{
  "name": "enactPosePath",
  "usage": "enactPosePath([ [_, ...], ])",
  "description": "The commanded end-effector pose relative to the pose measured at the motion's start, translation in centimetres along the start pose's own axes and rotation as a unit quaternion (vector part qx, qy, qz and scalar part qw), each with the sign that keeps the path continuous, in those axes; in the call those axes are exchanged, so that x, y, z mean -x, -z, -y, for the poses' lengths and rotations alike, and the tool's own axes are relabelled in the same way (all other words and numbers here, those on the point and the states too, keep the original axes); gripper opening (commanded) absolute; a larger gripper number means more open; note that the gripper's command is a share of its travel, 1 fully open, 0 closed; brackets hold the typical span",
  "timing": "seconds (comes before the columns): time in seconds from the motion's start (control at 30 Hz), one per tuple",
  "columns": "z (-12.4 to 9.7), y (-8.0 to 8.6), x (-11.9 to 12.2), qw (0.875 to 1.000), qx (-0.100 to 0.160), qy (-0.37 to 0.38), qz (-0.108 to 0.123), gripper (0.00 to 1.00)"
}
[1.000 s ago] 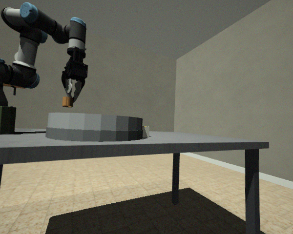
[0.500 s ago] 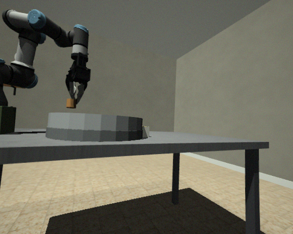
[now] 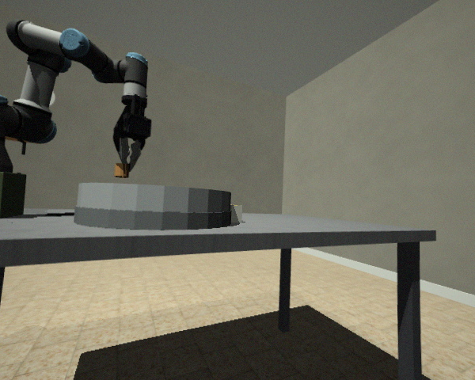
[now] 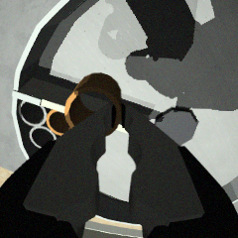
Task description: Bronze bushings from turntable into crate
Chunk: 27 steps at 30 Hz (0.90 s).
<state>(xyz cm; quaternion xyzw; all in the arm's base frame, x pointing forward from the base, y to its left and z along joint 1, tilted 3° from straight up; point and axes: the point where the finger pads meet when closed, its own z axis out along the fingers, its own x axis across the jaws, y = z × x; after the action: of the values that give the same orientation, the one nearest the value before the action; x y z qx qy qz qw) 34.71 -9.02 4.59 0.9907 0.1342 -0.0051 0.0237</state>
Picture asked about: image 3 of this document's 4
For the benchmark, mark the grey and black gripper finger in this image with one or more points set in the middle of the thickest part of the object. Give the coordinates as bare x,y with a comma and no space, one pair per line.
136,148
121,145

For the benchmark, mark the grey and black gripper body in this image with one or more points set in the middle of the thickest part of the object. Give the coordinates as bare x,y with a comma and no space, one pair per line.
137,124

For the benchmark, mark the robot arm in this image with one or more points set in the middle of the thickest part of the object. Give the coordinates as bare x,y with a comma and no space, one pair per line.
29,118

